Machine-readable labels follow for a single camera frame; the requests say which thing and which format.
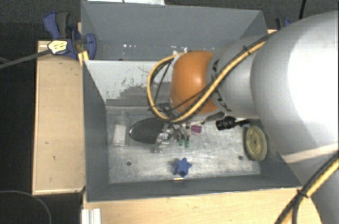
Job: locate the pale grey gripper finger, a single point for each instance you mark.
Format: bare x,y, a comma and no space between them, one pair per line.
163,136
157,146

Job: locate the grey metal bin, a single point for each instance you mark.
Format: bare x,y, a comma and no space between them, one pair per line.
148,162

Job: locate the small purple block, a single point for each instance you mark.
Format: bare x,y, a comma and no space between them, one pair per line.
196,129

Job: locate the black oval object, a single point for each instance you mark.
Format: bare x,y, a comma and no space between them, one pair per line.
144,130

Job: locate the blue star toy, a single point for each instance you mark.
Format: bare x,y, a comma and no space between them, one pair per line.
181,166

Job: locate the pale yellow round disc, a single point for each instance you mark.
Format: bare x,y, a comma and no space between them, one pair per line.
255,143

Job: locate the pale wood flat board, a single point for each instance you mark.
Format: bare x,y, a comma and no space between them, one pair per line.
59,122

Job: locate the black cylinder on white bracket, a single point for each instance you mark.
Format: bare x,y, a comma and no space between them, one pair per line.
225,123

